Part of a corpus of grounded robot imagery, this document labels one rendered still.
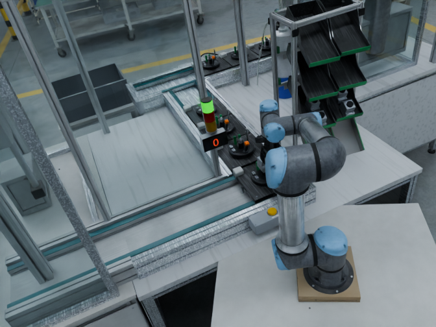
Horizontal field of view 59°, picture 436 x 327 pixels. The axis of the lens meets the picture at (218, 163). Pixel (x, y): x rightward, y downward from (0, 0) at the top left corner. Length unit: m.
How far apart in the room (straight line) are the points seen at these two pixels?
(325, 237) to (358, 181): 0.68
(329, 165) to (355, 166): 1.03
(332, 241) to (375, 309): 0.32
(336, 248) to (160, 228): 0.82
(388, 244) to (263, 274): 0.54
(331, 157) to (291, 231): 0.32
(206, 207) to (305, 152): 0.86
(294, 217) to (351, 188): 0.80
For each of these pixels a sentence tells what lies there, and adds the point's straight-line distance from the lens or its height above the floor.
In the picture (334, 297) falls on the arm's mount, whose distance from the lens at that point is 1.59.
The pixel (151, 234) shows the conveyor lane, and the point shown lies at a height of 0.92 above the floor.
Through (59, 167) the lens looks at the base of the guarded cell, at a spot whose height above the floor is 0.86.
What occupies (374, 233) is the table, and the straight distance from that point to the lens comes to 1.84.
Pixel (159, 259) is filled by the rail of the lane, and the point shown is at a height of 0.93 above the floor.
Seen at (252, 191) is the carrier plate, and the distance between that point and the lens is 1.84.
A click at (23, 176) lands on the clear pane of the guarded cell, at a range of 1.31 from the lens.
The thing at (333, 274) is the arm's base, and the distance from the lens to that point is 1.55.
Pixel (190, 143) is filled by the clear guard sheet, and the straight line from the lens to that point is 1.80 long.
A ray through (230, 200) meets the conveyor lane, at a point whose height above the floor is 0.92.
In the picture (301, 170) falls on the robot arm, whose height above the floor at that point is 1.51.
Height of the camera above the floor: 2.24
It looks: 39 degrees down
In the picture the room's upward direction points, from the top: 10 degrees counter-clockwise
